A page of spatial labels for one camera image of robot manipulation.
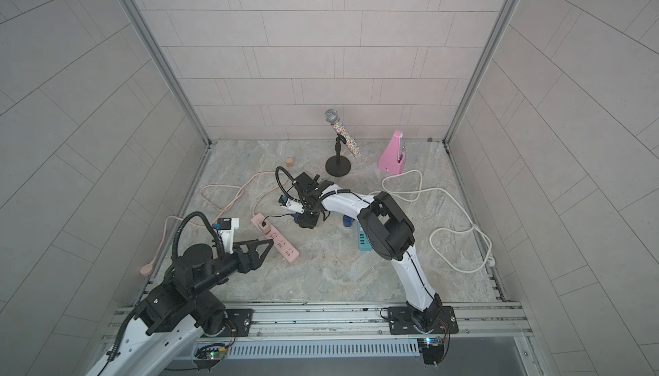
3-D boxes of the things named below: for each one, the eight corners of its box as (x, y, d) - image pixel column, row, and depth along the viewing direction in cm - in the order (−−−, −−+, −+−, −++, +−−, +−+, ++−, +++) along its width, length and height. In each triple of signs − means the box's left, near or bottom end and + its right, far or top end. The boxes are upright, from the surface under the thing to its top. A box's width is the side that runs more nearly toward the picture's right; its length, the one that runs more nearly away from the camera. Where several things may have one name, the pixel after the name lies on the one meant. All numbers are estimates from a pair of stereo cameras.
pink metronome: (393, 178, 106) (401, 149, 92) (379, 166, 110) (385, 137, 96) (404, 170, 109) (414, 140, 95) (390, 159, 113) (398, 129, 99)
